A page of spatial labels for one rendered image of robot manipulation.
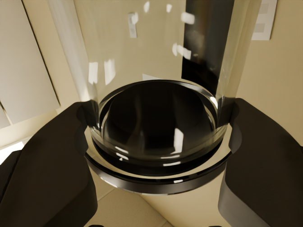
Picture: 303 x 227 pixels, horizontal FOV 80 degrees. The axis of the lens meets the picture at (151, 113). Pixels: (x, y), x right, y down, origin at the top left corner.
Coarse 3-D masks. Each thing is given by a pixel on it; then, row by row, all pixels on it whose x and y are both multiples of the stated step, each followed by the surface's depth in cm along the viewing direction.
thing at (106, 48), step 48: (48, 0) 6; (96, 0) 5; (144, 0) 5; (192, 0) 5; (240, 0) 5; (96, 48) 6; (144, 48) 6; (192, 48) 6; (240, 48) 7; (96, 96) 7; (144, 96) 7; (192, 96) 7; (96, 144) 10; (144, 144) 8; (192, 144) 8
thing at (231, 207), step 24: (240, 120) 9; (264, 120) 9; (240, 144) 8; (264, 144) 7; (288, 144) 7; (240, 168) 6; (264, 168) 6; (288, 168) 6; (240, 192) 6; (264, 192) 5; (288, 192) 5; (240, 216) 6; (264, 216) 5; (288, 216) 5
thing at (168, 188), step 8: (88, 160) 10; (96, 168) 10; (224, 168) 10; (104, 176) 10; (112, 176) 9; (208, 176) 9; (216, 176) 10; (120, 184) 9; (128, 184) 9; (136, 184) 9; (144, 184) 9; (168, 184) 8; (176, 184) 9; (184, 184) 9; (192, 184) 9; (200, 184) 9; (144, 192) 9; (152, 192) 9; (160, 192) 9; (168, 192) 9
